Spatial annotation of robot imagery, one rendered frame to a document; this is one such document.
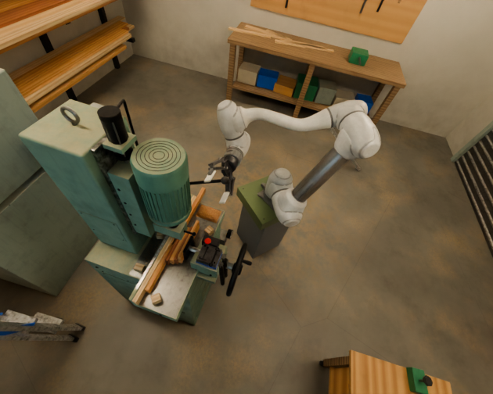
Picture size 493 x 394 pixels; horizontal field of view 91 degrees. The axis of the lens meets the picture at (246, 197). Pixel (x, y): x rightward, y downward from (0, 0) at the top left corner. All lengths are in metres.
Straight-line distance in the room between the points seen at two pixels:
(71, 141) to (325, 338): 2.07
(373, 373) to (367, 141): 1.27
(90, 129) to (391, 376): 1.87
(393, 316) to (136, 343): 2.06
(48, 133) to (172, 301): 0.79
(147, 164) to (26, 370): 1.83
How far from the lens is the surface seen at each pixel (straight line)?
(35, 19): 3.10
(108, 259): 1.47
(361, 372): 1.76
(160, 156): 0.82
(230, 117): 1.14
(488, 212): 3.90
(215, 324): 2.10
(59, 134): 0.95
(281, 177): 1.55
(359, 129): 1.19
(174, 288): 1.23
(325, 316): 2.31
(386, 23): 4.00
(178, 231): 1.14
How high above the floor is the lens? 2.07
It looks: 53 degrees down
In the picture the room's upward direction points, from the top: 13 degrees clockwise
